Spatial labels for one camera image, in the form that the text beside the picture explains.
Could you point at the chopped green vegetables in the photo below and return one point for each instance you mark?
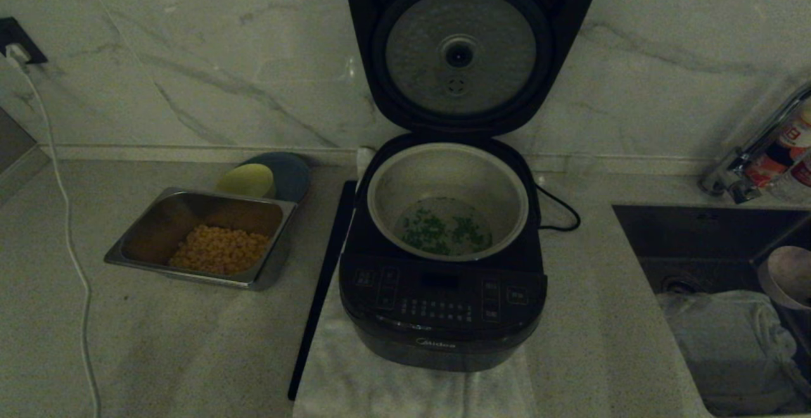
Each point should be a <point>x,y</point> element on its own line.
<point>443,231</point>

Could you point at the black electric rice cooker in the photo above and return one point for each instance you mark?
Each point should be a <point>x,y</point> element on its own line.
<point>367,25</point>

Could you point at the pink bowl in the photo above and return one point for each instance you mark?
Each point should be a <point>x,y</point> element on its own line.
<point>792,272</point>

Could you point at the grey inner pot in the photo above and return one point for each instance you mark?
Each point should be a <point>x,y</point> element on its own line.
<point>443,171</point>

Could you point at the small yellow-green bowl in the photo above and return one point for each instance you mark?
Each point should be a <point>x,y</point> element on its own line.
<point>247,180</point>

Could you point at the blue-grey plate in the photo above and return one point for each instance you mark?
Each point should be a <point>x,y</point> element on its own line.
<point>291,174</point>

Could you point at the long black strip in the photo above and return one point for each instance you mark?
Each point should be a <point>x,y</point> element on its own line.
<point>323,278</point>

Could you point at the yellow corn kernels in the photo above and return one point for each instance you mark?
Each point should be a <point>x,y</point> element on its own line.
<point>218,250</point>

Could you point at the white towel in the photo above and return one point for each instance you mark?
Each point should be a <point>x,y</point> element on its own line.
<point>355,380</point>

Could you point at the stainless steel tray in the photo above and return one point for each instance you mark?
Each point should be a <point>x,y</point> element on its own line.
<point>158,221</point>

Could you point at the stainless steel sink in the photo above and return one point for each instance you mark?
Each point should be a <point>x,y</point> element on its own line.
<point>684,240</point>

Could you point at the metal sink drain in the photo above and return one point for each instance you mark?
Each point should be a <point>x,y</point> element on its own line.
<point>678,285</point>

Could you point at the chrome faucet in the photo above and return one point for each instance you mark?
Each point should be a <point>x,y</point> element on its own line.
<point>728,174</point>

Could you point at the white crumpled cloth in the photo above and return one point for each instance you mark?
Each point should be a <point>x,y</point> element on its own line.
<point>716,342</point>

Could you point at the bottle with red label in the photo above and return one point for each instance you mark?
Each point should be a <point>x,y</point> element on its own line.
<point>785,145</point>

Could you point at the clear bottle with red band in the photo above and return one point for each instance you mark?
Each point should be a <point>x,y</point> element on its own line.
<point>801,177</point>

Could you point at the white plug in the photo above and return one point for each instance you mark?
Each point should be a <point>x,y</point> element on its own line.
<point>18,56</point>

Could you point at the black wall socket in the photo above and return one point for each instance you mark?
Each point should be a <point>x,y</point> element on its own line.
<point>12,28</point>

